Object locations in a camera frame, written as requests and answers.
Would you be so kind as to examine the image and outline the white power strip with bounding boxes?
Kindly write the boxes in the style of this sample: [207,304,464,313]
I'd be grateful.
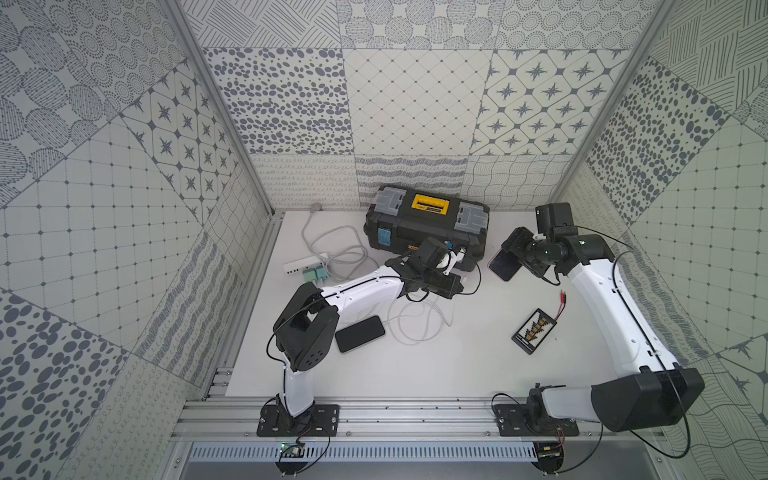
[283,255,327,275]

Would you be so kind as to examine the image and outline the aluminium front rail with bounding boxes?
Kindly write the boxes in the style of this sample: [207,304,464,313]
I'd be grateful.
[170,395,664,444]

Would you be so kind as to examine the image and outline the phone with mint case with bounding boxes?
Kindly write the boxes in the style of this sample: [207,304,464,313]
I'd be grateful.
[335,315,385,354]

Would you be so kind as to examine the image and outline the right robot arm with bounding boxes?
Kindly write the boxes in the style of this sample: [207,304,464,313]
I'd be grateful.
[502,227,705,432]

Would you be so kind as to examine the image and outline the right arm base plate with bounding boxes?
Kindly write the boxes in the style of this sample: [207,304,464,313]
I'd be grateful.
[492,404,580,437]

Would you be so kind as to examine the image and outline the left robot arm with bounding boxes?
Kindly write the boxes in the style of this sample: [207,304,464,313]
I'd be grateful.
[267,258,464,419]

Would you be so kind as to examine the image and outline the green charger adapters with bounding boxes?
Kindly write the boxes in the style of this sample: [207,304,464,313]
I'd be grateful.
[302,265,329,285]

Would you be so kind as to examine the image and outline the white charging cable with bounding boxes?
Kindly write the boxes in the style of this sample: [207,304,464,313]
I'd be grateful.
[383,248,469,347]

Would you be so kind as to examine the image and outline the black toolbox yellow label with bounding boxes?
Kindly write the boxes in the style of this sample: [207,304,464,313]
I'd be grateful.
[363,185,490,272]

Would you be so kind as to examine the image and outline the grey power cord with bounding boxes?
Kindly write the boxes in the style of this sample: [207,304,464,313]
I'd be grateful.
[299,202,380,283]

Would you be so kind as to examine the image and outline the phone with pink case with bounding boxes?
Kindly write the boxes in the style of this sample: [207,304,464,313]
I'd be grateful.
[488,249,521,282]

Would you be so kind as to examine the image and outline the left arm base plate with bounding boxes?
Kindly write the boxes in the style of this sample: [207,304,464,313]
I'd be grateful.
[256,404,340,438]

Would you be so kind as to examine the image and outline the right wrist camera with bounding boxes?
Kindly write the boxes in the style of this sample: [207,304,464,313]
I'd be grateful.
[535,203,578,239]

